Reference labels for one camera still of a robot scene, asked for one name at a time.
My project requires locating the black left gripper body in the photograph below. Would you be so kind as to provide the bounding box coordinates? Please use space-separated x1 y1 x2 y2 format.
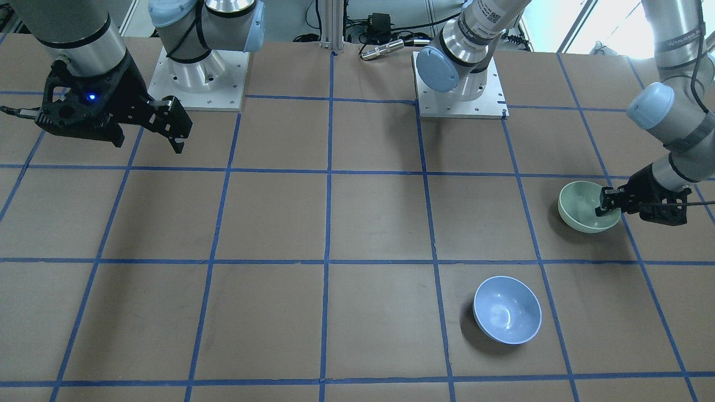
626 165 692 226

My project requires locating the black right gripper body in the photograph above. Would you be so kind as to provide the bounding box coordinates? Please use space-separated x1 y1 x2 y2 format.
34 51 151 147

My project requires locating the green bowl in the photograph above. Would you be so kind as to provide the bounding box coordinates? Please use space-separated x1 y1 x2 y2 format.
557 181 621 234

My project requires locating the blue bowl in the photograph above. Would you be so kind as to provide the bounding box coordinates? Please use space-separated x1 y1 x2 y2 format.
472 275 543 345

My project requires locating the black power brick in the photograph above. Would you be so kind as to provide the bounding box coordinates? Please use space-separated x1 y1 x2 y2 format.
365 13 392 44

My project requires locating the silver metal cylinder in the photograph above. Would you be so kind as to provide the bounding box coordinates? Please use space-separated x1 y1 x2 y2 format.
359 39 404 61

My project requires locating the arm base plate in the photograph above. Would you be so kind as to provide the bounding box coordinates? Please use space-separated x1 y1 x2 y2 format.
413 51 510 119
148 48 252 112

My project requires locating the aluminium frame post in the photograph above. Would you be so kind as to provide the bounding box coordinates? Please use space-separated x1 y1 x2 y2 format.
315 1 346 55

